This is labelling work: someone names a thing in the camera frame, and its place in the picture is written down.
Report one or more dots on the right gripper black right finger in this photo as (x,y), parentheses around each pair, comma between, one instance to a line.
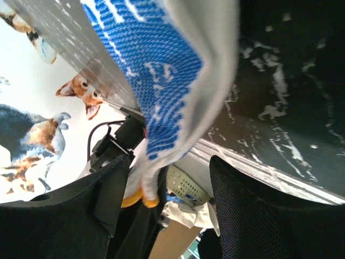
(258,221)

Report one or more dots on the blue dotted white glove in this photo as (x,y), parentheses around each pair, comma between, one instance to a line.
(180,59)

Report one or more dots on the aluminium front rail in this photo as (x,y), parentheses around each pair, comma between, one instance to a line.
(204,150)

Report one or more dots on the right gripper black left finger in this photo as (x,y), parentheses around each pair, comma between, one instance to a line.
(74,221)

